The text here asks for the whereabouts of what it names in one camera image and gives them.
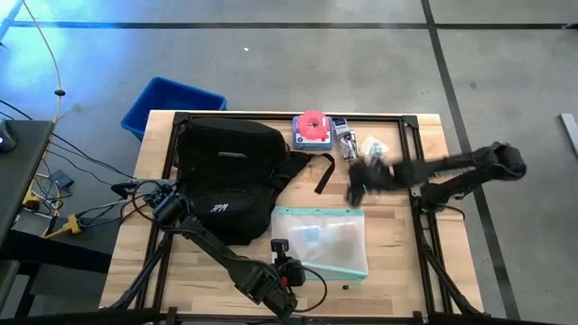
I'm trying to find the yellow cable connector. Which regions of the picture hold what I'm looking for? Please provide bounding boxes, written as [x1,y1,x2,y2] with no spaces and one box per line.
[42,214,85,239]
[22,189,42,211]

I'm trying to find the blue plastic bin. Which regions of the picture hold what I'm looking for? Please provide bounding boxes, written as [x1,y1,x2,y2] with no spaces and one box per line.
[120,76,228,141]

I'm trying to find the small blister pack silver items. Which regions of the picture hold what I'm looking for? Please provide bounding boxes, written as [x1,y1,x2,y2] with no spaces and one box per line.
[331,116,359,162]

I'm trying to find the black side desk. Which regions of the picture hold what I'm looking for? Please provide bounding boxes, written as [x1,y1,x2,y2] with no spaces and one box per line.
[0,119,56,247]

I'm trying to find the white floor cable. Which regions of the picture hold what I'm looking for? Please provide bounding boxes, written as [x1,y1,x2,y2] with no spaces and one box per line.
[21,0,64,125]

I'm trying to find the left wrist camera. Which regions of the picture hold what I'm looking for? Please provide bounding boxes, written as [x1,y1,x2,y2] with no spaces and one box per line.
[270,238,291,261]

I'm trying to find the black aluminium table frame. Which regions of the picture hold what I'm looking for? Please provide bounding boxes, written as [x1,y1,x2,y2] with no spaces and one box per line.
[101,110,487,325]

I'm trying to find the grey metal bar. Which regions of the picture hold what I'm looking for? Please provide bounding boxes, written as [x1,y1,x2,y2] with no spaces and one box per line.
[559,112,578,159]

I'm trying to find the black desktop device with light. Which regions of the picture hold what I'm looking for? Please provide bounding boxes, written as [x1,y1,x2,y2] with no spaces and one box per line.
[0,118,19,153]

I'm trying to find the black floor cable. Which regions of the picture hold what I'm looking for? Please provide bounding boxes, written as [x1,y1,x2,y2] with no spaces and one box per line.
[44,129,136,181]

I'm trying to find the white mesh pouch teal zipper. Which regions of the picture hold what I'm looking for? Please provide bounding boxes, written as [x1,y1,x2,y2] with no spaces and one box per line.
[269,205,370,291]

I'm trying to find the black Wolt backpack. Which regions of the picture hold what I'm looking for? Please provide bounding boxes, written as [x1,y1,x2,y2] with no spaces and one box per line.
[174,116,337,247]

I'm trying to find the black low shelf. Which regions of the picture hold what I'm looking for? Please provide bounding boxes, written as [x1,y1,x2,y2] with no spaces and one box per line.
[0,210,124,320]

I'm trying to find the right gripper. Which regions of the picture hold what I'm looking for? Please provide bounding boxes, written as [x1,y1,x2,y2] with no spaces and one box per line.
[346,160,397,207]

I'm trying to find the small blue box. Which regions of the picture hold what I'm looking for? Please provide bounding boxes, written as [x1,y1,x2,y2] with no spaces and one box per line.
[50,170,75,190]

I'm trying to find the small clear plastic bag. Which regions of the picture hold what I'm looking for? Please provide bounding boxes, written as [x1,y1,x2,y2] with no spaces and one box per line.
[359,135,390,164]

